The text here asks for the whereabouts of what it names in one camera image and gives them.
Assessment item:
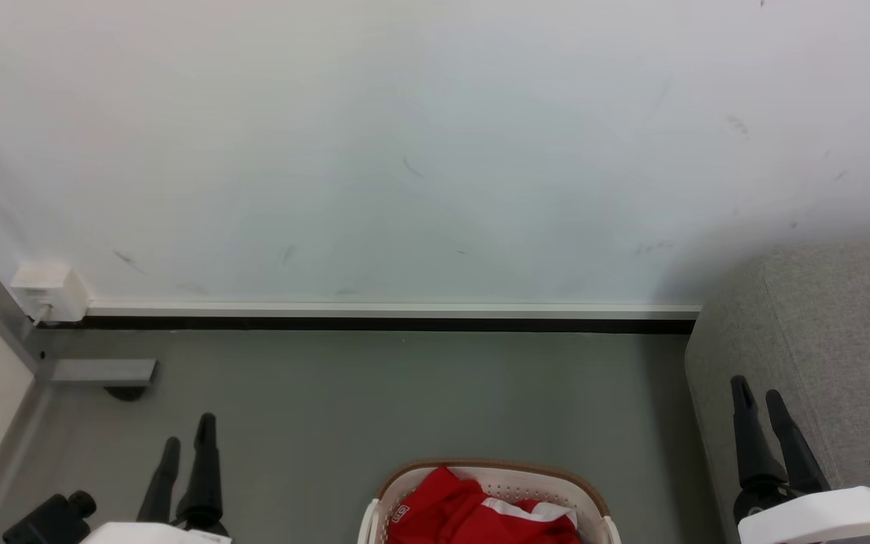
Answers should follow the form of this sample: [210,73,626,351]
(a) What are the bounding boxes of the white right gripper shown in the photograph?
[731,376,870,544]

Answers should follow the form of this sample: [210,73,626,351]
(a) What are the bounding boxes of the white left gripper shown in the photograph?
[80,413,233,544]

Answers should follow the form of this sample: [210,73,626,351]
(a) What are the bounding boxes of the white laundry basket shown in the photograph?
[358,459,622,544]

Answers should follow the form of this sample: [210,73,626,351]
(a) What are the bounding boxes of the grey fabric sofa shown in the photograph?
[684,240,870,544]

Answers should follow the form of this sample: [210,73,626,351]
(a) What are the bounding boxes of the white and black baseboard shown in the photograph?
[35,304,702,335]

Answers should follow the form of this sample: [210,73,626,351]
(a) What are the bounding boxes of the red and white garment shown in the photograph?
[386,466,583,544]

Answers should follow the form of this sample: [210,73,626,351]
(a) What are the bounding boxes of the grey metal frame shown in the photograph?
[0,224,158,544]

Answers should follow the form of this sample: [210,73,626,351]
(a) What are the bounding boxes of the white wall socket box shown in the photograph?
[11,262,90,326]

